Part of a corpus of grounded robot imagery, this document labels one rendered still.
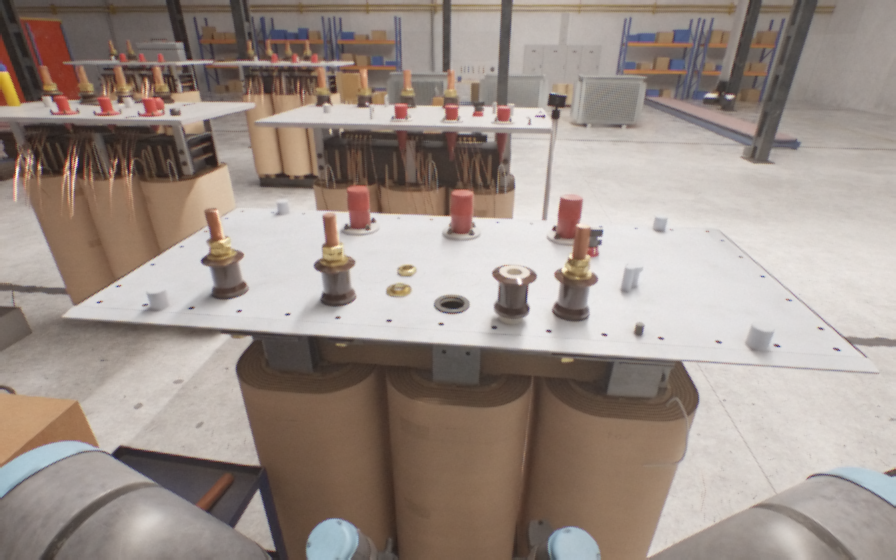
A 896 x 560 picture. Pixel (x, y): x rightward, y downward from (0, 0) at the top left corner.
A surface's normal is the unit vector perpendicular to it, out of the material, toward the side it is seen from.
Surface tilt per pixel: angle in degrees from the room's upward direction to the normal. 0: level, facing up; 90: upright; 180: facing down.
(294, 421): 90
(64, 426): 90
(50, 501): 15
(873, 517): 5
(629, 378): 90
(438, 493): 90
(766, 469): 0
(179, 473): 0
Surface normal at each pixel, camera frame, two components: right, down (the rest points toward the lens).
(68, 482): 0.04, -0.92
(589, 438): -0.35, 0.43
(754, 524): -0.35, -0.94
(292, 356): -0.11, 0.45
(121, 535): 0.36, -0.74
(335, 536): -0.14, -0.70
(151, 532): 0.51, -0.77
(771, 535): -0.34, -0.90
